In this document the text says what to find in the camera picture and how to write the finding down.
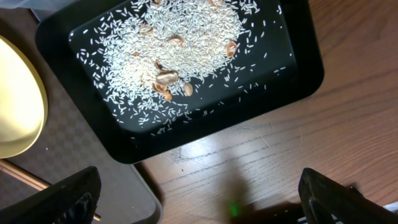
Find upper wooden chopstick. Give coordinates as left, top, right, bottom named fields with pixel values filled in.
left=0, top=158, right=102, bottom=222

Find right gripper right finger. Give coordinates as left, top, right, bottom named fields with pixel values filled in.
left=298, top=168, right=397, bottom=224

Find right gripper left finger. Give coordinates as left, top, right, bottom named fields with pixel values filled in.
left=0, top=166, right=103, bottom=224

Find rice and food scraps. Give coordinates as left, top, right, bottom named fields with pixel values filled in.
left=68, top=0, right=297, bottom=136

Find black waste tray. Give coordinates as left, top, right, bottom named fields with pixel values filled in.
left=35, top=1, right=324, bottom=164

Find yellow plate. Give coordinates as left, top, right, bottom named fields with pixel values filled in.
left=1, top=36, right=48, bottom=159

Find brown serving tray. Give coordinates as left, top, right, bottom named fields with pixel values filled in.
left=1, top=9, right=163, bottom=223

